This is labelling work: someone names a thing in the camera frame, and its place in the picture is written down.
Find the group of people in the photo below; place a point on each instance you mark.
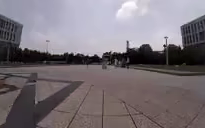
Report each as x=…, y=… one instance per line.
x=121, y=62

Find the distant tower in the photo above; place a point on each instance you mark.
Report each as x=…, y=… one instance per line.
x=127, y=45

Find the grey paved plaza ground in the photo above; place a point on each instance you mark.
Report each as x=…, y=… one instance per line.
x=123, y=93

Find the row of dark trees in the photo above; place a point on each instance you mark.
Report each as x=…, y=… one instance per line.
x=56, y=57

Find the lamp pole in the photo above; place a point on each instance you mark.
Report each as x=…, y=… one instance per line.
x=166, y=51
x=47, y=46

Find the raised kerb strip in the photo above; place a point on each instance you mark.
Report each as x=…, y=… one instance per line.
x=176, y=71

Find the grey multi-storey building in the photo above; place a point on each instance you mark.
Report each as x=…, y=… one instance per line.
x=198, y=33

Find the pale multi-storey building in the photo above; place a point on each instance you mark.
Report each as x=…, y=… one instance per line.
x=3, y=31

